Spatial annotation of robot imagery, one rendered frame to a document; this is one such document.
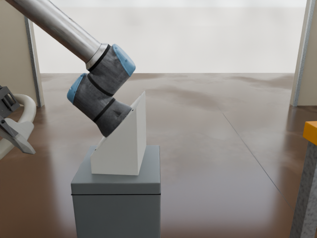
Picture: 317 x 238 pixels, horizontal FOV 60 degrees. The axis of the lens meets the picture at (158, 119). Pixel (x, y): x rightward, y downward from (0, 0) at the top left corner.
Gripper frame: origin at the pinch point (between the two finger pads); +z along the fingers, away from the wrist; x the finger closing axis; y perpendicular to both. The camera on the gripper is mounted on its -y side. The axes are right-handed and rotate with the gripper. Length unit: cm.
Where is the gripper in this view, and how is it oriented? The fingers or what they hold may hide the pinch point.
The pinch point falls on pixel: (10, 156)
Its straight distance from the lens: 70.9
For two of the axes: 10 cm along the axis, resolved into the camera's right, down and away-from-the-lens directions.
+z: 3.0, 7.9, 5.3
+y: 3.3, -6.1, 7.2
